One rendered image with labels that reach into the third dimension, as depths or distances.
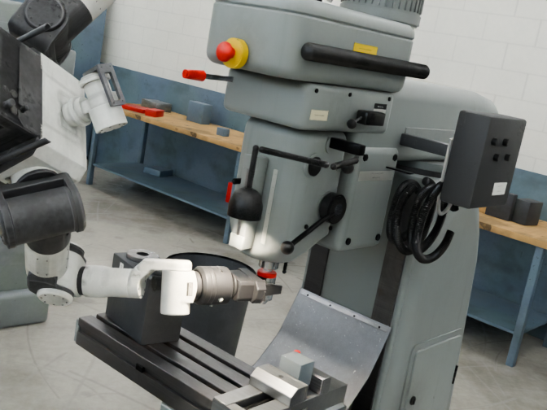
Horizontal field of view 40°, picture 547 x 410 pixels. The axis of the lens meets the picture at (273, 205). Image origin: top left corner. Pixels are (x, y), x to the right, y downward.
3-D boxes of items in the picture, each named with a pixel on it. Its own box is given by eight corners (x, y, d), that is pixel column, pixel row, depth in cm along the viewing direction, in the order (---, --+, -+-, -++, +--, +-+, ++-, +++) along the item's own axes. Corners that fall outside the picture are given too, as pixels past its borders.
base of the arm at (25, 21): (0, 37, 150) (58, 52, 152) (18, -17, 154) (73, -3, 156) (9, 69, 164) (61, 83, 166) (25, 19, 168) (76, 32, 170)
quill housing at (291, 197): (277, 273, 164) (305, 129, 157) (213, 245, 176) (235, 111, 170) (330, 263, 178) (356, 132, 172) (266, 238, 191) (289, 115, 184)
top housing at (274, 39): (283, 79, 144) (299, -6, 140) (192, 58, 160) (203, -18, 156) (409, 95, 179) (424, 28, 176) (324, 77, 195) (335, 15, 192)
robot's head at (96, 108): (80, 138, 149) (116, 123, 146) (63, 89, 149) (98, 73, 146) (98, 136, 155) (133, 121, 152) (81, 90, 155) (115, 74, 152)
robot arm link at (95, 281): (131, 308, 168) (48, 304, 170) (139, 268, 174) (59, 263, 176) (120, 289, 159) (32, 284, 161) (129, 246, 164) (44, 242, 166)
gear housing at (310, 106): (302, 131, 153) (311, 82, 151) (219, 108, 168) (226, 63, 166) (389, 135, 179) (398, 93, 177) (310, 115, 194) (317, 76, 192)
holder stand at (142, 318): (139, 346, 198) (150, 274, 194) (104, 314, 215) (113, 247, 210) (179, 341, 205) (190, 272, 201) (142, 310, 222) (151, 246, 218)
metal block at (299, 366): (295, 390, 170) (300, 365, 169) (276, 378, 174) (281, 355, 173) (310, 384, 174) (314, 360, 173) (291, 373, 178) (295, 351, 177)
